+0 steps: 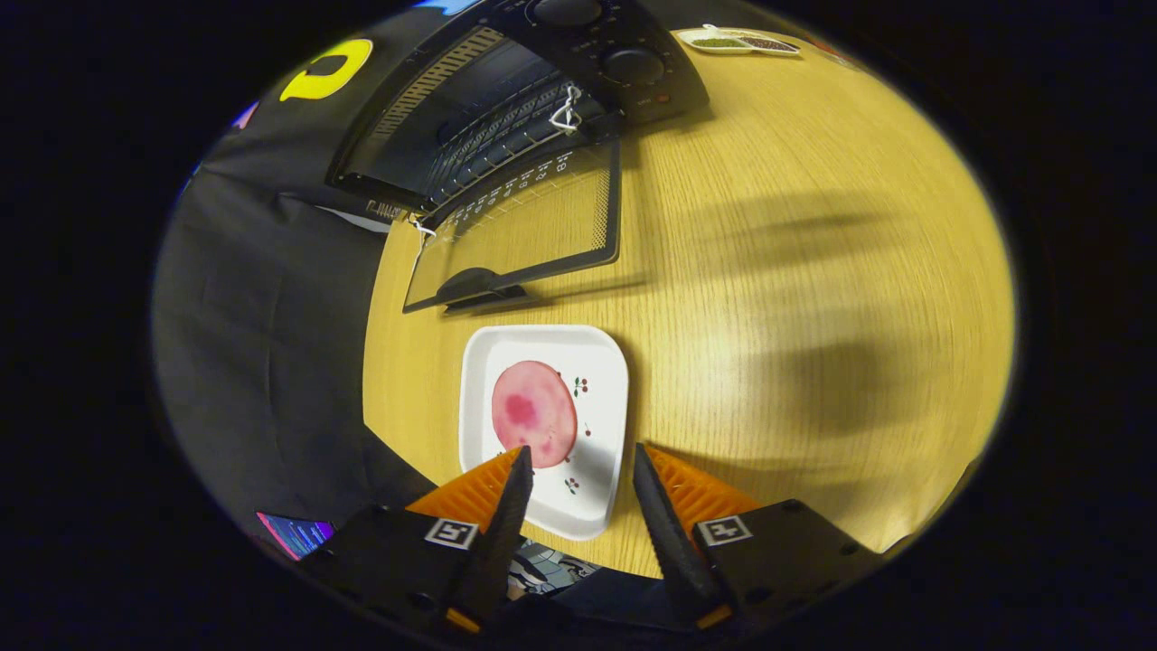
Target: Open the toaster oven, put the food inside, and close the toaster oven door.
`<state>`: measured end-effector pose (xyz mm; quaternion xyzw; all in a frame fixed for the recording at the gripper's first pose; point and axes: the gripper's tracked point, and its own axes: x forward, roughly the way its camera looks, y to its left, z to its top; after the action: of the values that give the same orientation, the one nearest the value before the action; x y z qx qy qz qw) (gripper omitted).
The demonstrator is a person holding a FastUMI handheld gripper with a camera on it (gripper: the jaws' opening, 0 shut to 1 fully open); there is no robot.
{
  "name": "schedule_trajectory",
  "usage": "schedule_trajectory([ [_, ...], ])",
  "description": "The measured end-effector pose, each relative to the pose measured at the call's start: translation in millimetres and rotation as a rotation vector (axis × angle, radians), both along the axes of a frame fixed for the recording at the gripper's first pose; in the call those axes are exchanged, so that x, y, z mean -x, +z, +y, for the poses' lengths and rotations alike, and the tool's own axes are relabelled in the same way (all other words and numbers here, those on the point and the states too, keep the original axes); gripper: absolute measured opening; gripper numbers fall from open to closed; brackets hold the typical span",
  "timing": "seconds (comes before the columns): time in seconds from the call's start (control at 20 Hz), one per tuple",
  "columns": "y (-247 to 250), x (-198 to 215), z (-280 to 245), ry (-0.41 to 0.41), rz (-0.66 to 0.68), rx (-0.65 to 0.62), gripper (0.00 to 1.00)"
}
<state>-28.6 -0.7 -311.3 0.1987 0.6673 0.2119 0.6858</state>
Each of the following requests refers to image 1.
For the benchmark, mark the lit purple screen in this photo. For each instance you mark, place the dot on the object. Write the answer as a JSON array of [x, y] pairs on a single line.
[[294, 535]]

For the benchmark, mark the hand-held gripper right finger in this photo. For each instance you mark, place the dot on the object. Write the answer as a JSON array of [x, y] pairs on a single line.
[[673, 551]]

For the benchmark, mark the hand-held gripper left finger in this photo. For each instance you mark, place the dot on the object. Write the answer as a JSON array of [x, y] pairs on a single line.
[[502, 542]]

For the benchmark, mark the pink ham slice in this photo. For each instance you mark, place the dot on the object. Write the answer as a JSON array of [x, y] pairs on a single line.
[[533, 411]]

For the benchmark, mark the white square plate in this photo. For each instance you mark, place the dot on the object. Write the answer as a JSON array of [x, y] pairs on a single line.
[[597, 362]]

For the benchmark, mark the blue printed fabric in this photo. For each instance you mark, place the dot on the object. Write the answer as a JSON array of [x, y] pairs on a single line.
[[551, 570]]

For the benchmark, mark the black toaster oven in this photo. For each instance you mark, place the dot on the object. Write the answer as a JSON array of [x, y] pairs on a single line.
[[633, 68]]

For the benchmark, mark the white divided snack dish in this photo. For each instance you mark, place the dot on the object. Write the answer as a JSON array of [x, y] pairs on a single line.
[[737, 42]]

